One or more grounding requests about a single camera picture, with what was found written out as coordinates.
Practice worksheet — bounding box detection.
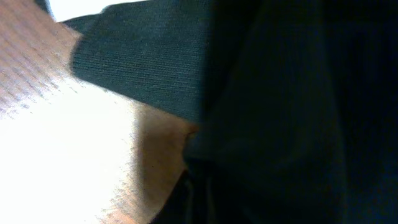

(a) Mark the black polo shirt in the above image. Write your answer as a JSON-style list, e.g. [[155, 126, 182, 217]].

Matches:
[[34, 0, 398, 224]]

